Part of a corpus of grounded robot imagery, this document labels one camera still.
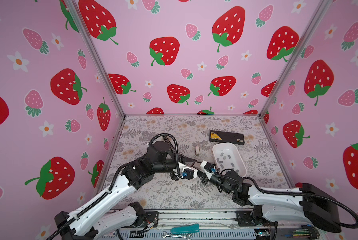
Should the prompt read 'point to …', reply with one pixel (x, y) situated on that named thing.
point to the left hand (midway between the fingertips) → (194, 160)
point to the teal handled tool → (193, 228)
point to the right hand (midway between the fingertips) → (193, 163)
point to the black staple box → (222, 136)
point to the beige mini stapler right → (197, 150)
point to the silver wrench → (165, 234)
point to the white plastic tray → (227, 155)
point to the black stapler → (190, 162)
